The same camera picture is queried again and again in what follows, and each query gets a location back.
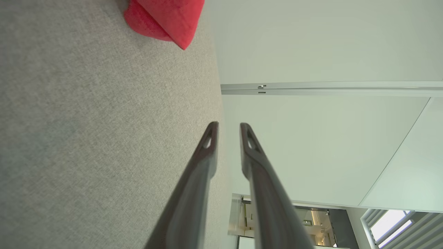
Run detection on red shorts with white trim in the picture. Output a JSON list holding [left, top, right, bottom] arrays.
[[124, 0, 205, 50]]

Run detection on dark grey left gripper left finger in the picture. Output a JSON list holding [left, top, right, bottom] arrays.
[[145, 121, 219, 249]]

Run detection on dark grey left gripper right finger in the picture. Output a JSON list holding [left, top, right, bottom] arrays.
[[240, 123, 314, 249]]

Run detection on grey fabric sofa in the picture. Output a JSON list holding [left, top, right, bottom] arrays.
[[0, 0, 239, 249]]

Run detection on window with grey blinds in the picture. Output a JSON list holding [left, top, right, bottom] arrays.
[[360, 209, 443, 249]]

